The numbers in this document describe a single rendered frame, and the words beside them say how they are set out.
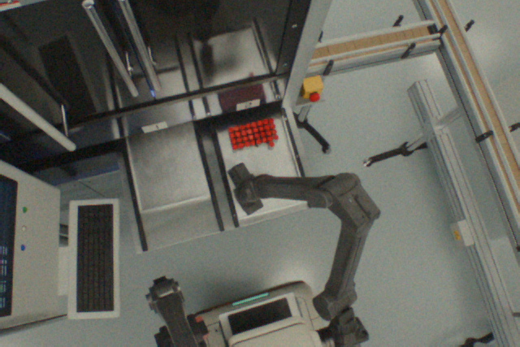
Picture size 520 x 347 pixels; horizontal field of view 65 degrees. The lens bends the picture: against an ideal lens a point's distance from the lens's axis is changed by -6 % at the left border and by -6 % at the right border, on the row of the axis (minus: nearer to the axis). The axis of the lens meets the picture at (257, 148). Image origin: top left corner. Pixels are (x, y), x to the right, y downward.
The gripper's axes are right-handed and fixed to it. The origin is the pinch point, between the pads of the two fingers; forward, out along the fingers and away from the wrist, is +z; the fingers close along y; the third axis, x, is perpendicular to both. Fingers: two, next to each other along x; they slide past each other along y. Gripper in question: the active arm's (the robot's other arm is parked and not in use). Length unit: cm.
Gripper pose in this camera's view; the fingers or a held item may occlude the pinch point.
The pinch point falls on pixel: (247, 201)
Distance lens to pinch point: 154.6
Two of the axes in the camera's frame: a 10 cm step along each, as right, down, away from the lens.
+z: -0.8, 2.7, 9.6
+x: -8.5, 4.8, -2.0
